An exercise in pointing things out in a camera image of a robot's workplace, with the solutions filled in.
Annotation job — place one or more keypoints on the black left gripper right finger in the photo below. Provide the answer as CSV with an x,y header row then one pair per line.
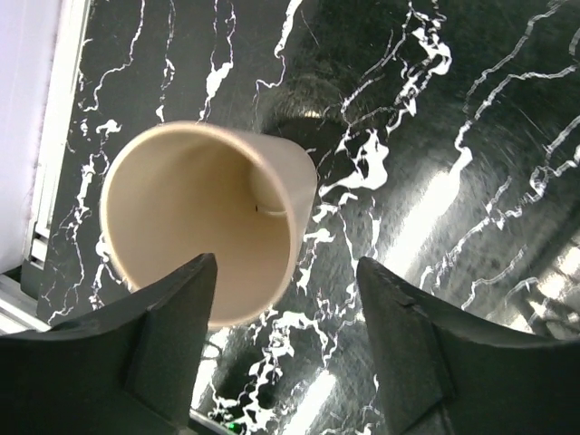
x,y
444,371

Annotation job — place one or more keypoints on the beige tall tumbler cup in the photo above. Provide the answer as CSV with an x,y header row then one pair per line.
x,y
185,188

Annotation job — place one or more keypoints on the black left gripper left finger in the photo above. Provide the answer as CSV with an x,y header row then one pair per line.
x,y
127,368

